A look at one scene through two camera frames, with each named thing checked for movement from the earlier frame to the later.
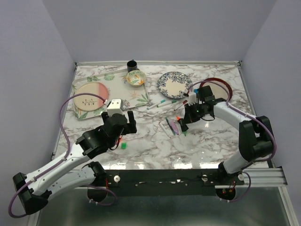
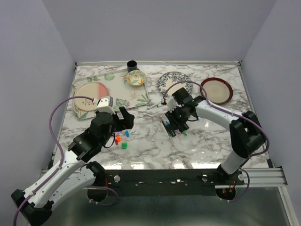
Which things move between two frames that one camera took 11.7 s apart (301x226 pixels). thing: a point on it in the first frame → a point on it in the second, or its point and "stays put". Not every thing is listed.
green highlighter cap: x=123 y=145 stays put
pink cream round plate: x=91 y=102 stays put
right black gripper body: x=194 y=112 → x=178 y=117
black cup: x=131 y=65 stays put
